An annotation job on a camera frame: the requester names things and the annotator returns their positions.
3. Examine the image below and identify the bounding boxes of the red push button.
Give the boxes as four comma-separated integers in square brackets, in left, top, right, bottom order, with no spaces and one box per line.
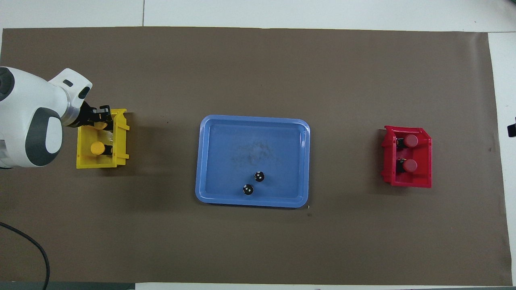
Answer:
[396,158,418,174]
[396,134,419,149]

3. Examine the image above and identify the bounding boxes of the yellow plastic storage bin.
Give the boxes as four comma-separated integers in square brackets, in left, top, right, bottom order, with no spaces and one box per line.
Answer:
[76,109,130,169]

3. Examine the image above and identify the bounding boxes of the brown paper table mat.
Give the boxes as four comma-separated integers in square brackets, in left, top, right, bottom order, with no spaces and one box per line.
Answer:
[0,27,513,286]

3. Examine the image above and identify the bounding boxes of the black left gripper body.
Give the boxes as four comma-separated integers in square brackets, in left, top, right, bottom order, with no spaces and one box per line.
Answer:
[75,101,98,128]

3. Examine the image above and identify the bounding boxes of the red plastic storage bin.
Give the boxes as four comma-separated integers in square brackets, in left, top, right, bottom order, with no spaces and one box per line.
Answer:
[381,126,433,189]

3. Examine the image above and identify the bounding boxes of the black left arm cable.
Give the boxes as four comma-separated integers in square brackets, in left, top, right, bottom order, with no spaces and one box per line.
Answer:
[0,222,51,290]

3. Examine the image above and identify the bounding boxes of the blue plastic tray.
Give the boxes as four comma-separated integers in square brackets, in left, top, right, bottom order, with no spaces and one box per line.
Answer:
[195,115,311,209]

